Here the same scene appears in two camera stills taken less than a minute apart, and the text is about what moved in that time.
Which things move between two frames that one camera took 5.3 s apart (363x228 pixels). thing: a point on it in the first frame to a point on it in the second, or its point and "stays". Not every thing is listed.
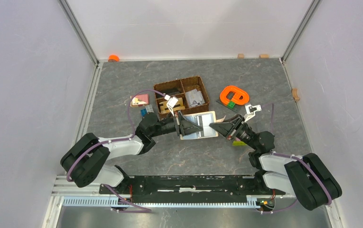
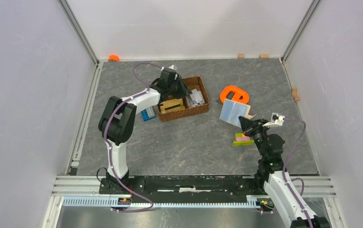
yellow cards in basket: (164, 109) stays
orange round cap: (114, 57) stays
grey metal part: (194, 98) stays
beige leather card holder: (204, 119) to (231, 110)
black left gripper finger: (186, 126) to (183, 89)
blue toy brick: (144, 112) stays
